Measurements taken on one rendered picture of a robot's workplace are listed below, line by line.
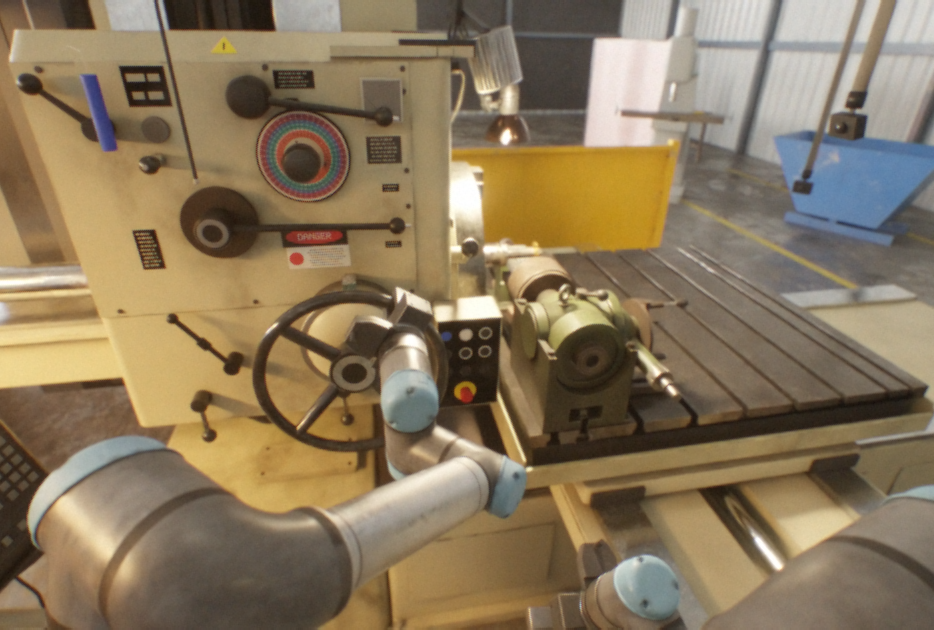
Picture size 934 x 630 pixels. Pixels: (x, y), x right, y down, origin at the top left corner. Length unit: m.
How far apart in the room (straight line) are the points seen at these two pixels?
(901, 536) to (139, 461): 0.56
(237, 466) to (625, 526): 1.26
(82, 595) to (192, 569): 0.11
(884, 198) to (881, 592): 6.65
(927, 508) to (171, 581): 0.53
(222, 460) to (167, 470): 1.53
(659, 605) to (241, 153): 1.01
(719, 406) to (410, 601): 1.23
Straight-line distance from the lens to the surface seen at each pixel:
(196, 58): 1.12
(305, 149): 1.01
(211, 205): 1.14
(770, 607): 0.43
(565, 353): 1.28
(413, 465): 0.76
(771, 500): 1.84
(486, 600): 2.15
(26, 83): 1.17
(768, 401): 1.70
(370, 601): 2.04
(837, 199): 7.10
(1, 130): 2.03
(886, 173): 6.96
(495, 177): 3.70
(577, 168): 3.87
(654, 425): 1.50
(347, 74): 1.08
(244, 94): 1.04
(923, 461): 2.75
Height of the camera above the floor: 1.89
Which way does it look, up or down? 28 degrees down
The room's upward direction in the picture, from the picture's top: 1 degrees clockwise
